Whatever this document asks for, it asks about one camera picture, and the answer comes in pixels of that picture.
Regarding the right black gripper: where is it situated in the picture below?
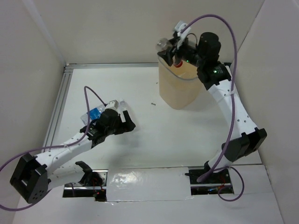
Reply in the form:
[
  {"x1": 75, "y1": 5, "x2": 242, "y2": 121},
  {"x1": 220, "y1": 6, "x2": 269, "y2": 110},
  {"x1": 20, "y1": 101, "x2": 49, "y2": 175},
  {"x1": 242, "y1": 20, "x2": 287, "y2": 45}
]
[{"x1": 157, "y1": 36, "x2": 204, "y2": 68}]

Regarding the red cap bottle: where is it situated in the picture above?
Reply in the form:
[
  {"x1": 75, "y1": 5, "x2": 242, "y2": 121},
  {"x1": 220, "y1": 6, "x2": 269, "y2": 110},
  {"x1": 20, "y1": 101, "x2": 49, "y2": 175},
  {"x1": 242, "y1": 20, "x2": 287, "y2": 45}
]
[{"x1": 156, "y1": 38, "x2": 183, "y2": 68}]

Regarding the clear bottle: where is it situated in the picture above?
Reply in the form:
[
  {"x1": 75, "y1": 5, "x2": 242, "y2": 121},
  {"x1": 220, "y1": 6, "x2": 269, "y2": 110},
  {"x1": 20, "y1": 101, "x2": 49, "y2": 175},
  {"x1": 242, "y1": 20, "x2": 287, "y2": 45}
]
[{"x1": 118, "y1": 100, "x2": 128, "y2": 113}]

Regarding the blue cap labelled bottle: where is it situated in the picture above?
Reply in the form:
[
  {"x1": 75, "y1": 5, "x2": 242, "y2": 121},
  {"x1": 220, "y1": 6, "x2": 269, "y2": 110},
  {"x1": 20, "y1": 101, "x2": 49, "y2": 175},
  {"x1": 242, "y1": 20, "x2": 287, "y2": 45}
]
[{"x1": 80, "y1": 105, "x2": 105, "y2": 126}]

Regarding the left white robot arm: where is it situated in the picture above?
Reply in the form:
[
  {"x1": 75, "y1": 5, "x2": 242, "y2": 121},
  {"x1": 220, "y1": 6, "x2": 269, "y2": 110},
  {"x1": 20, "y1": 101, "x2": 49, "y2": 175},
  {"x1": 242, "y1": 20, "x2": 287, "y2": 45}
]
[{"x1": 10, "y1": 109, "x2": 136, "y2": 204}]

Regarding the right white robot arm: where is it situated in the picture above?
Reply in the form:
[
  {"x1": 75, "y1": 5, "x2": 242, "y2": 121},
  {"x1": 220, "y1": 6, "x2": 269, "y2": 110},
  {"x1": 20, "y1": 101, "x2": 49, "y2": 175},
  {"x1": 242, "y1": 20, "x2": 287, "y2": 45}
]
[{"x1": 157, "y1": 32, "x2": 267, "y2": 183}]

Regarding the beige mesh waste bin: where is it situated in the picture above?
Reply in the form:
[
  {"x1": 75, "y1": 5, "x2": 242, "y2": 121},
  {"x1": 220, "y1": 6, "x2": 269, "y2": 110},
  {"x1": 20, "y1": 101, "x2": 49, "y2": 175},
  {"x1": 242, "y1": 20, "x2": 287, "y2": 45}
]
[{"x1": 158, "y1": 57, "x2": 203, "y2": 110}]

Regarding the white front cover panel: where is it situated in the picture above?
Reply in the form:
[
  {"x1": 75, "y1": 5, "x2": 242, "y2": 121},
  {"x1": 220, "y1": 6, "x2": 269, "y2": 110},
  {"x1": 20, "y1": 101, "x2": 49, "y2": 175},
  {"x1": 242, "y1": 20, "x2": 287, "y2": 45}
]
[{"x1": 106, "y1": 167, "x2": 192, "y2": 202}]

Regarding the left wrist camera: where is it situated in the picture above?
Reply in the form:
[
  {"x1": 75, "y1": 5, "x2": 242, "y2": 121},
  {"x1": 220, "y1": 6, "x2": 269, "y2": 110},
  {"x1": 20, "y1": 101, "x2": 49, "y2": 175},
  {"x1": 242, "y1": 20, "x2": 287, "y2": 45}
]
[{"x1": 105, "y1": 100, "x2": 119, "y2": 112}]

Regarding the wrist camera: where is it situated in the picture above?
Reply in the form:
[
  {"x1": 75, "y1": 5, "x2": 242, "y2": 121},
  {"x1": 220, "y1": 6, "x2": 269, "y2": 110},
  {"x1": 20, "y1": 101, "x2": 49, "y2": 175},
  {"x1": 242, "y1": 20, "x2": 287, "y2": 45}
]
[
  {"x1": 105, "y1": 100, "x2": 119, "y2": 112},
  {"x1": 173, "y1": 21, "x2": 191, "y2": 49}
]

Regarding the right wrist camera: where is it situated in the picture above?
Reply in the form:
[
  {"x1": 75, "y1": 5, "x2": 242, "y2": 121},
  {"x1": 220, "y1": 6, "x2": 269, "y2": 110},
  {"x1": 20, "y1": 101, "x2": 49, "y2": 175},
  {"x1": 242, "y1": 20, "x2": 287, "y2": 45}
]
[{"x1": 173, "y1": 21, "x2": 191, "y2": 49}]

